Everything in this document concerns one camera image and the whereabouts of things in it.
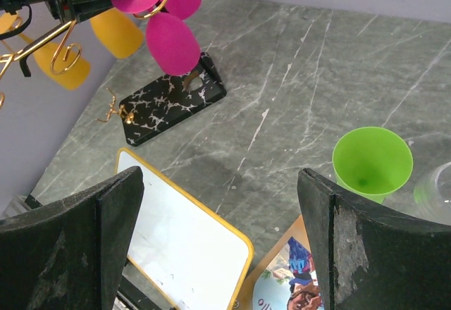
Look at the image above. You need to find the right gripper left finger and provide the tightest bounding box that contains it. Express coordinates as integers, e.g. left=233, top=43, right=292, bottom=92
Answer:
left=1, top=166, right=144, bottom=309

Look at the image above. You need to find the pink wine glass front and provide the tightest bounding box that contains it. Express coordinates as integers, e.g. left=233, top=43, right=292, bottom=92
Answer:
left=112, top=0, right=201, bottom=75

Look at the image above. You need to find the gold wire glass rack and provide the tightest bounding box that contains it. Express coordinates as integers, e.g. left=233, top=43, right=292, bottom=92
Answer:
left=0, top=0, right=227, bottom=147

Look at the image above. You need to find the yellow wine glass back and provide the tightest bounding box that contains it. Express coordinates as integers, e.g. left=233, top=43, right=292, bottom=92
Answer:
left=89, top=8, right=144, bottom=59

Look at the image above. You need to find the green wine glass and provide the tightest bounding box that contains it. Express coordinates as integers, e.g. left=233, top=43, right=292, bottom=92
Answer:
left=332, top=126, right=414, bottom=204

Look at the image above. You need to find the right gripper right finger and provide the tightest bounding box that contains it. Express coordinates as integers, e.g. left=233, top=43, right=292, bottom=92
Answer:
left=297, top=168, right=450, bottom=309

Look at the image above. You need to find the whiteboard with yellow frame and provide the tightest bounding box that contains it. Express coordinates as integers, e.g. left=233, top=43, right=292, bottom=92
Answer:
left=116, top=148, right=254, bottom=310

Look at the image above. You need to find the clear wine glass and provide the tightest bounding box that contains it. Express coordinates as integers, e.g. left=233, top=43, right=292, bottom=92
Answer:
left=414, top=162, right=450, bottom=225

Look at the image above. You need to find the yellow wine glass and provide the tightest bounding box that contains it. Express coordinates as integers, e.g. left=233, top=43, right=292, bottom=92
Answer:
left=89, top=8, right=144, bottom=59
left=1, top=20, right=90, bottom=90

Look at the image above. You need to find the yellow wine glass front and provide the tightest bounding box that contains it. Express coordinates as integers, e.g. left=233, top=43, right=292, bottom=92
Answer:
left=1, top=20, right=90, bottom=90

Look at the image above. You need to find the orange Othello book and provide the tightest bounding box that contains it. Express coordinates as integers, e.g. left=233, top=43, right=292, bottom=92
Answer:
left=233, top=216, right=324, bottom=310

